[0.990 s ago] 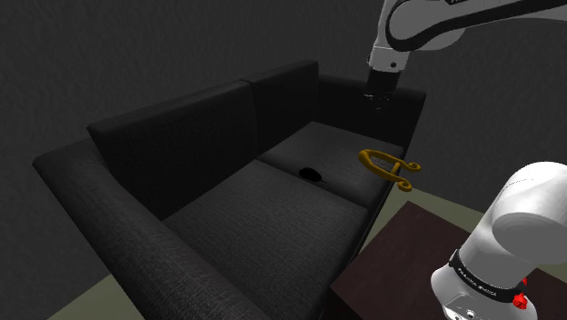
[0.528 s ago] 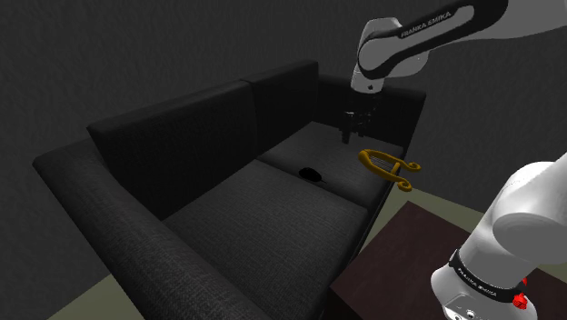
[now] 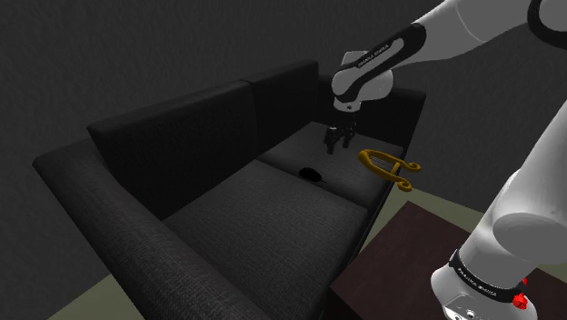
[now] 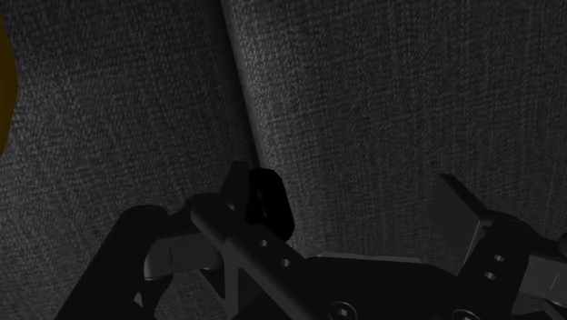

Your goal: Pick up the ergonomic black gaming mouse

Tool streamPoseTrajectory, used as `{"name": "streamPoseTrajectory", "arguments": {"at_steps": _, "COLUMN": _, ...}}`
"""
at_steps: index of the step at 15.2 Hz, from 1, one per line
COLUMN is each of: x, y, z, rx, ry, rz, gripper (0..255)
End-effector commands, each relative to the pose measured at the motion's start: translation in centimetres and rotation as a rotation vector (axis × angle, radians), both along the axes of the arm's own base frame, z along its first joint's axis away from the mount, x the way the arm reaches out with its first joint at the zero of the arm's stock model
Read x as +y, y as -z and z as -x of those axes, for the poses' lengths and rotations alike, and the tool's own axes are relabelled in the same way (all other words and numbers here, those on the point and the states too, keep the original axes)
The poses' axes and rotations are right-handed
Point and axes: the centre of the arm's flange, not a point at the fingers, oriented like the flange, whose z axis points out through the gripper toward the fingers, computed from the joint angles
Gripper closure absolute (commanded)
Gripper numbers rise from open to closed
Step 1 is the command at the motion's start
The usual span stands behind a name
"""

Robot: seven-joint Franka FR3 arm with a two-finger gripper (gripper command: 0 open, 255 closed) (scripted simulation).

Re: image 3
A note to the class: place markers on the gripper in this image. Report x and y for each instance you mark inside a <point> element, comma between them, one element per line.
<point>344,118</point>

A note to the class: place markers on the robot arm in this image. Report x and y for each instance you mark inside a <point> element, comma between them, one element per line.
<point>522,186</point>

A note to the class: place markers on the black computer mouse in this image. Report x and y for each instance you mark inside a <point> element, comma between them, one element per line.
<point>310,174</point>

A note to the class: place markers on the golden lyre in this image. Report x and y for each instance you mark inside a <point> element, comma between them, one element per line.
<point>389,170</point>

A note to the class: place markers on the dark grey sofa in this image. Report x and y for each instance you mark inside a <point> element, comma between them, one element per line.
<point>248,221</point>

